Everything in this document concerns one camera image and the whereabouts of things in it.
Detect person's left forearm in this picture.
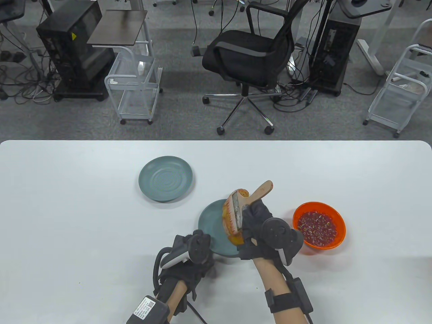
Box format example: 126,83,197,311
165,280,191,319

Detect tangle of floor cables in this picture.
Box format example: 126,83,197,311
0,20,63,104

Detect white desk leg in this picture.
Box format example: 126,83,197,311
357,0,405,76

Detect teal round plate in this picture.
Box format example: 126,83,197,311
138,156,193,203
198,199,243,258

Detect orange plastic bowl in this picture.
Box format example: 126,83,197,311
292,201,347,250

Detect black office chair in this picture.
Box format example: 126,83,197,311
202,0,309,136

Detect black desk top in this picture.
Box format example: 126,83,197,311
337,0,402,19

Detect black round hand controller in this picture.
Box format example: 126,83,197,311
262,218,304,267
154,229,211,270

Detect wooden brush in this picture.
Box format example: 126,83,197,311
224,180,273,233

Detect black glove cable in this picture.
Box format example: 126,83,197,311
187,300,210,324

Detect person's right hand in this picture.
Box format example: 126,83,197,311
238,199,304,260

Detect brown side table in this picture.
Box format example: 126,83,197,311
87,9,148,46

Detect brown bread slice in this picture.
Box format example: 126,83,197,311
221,188,250,247

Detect person's right forearm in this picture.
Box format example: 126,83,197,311
253,258,313,324

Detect white wire mesh cart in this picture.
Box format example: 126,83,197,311
104,40,163,125
363,19,432,138

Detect black wrist strap camera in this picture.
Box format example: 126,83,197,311
264,277,314,314

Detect person's left hand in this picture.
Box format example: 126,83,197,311
154,236,215,300

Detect black computer tower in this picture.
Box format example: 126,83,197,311
309,13,362,97
36,0,115,102

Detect black labelled wrist camera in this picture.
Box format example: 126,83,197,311
127,295,171,324

